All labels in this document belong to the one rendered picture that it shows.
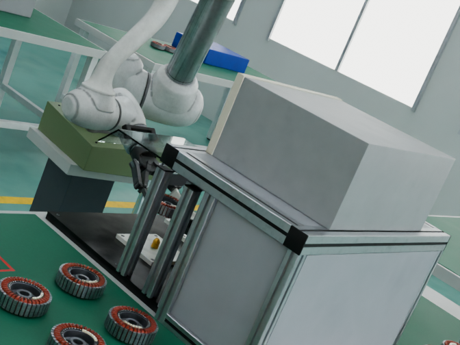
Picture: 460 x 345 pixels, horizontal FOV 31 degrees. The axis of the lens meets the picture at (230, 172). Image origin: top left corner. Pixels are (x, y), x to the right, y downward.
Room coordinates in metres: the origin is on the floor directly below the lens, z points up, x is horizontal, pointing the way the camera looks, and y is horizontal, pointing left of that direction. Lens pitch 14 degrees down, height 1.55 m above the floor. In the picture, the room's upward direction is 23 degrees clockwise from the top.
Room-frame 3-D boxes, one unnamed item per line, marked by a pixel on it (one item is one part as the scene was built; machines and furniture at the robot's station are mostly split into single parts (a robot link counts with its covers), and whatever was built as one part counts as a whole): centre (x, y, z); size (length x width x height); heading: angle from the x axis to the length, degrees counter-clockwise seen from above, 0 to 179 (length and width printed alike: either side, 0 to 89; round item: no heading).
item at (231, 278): (1.66, -0.09, 0.91); 0.28 x 0.03 x 0.32; 53
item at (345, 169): (1.95, -0.21, 1.22); 0.44 x 0.39 x 0.20; 143
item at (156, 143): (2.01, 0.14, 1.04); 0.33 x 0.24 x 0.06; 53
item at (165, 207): (2.28, 0.13, 0.83); 0.11 x 0.11 x 0.04
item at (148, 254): (2.06, 0.11, 0.78); 0.15 x 0.15 x 0.01; 53
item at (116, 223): (2.15, 0.02, 0.76); 0.64 x 0.47 x 0.02; 143
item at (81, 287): (1.72, 0.22, 0.77); 0.11 x 0.11 x 0.04
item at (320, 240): (1.96, -0.22, 1.09); 0.68 x 0.44 x 0.05; 143
